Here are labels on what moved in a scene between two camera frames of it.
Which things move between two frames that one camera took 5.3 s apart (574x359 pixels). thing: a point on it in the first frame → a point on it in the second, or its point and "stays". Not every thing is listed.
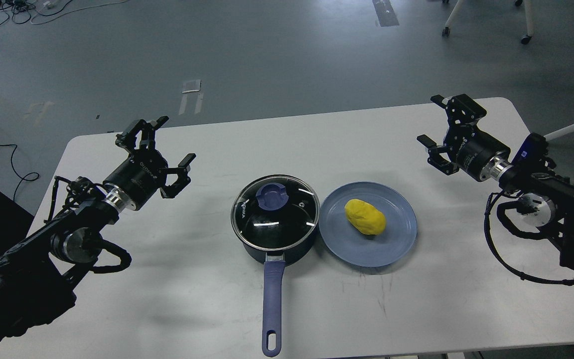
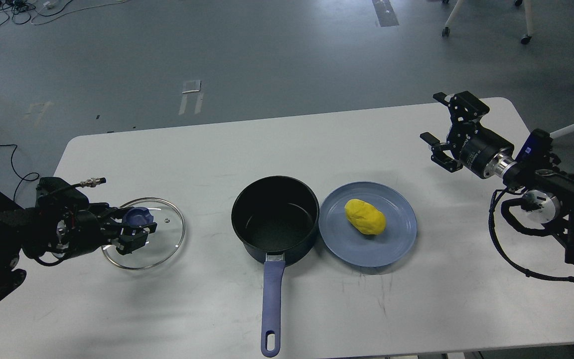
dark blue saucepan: (274, 216) stays
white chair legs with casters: (525, 40) stays
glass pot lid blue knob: (275, 212) → (137, 216)
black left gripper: (143, 173) → (95, 225)
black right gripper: (468, 147) stays
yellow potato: (364, 217) stays
